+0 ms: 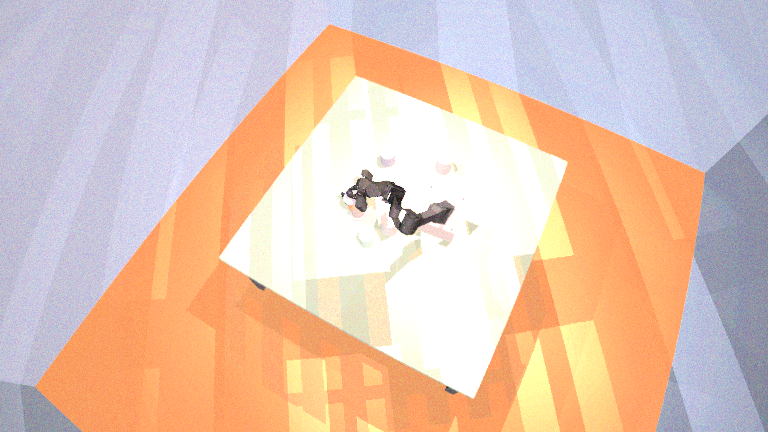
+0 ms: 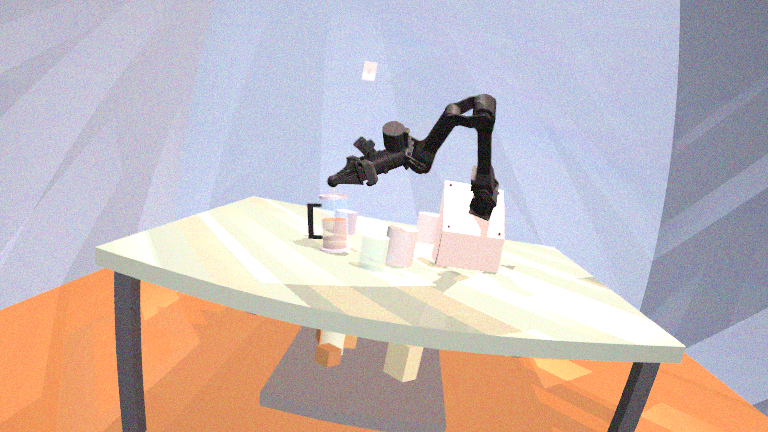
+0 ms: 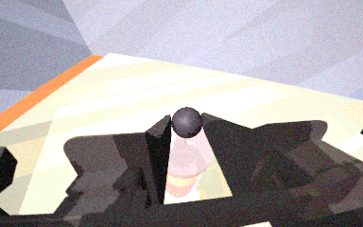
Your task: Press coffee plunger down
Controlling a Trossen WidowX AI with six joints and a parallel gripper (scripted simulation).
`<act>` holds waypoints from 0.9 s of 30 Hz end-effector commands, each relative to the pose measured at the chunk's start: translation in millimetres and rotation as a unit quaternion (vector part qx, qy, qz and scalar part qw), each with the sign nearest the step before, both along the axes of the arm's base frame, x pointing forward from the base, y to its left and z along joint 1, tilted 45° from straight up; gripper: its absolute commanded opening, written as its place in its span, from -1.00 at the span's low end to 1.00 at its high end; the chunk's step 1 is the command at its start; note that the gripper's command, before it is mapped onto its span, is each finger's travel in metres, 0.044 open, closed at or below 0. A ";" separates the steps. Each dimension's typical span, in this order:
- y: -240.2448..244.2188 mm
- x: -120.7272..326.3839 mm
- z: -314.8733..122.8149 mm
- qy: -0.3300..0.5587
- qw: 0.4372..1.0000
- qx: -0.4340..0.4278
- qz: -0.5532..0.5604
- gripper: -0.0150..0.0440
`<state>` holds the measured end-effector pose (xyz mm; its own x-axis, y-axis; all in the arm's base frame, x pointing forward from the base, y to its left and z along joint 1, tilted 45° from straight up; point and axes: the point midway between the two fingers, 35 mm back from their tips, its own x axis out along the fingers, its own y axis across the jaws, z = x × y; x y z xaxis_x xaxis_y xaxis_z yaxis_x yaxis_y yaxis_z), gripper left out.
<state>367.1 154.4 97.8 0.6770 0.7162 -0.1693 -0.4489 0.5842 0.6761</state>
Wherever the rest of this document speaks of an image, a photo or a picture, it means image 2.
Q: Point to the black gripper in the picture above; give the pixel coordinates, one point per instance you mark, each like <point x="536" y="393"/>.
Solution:
<point x="358" y="170"/>

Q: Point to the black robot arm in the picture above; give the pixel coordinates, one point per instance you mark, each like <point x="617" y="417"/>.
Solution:
<point x="399" y="147"/>

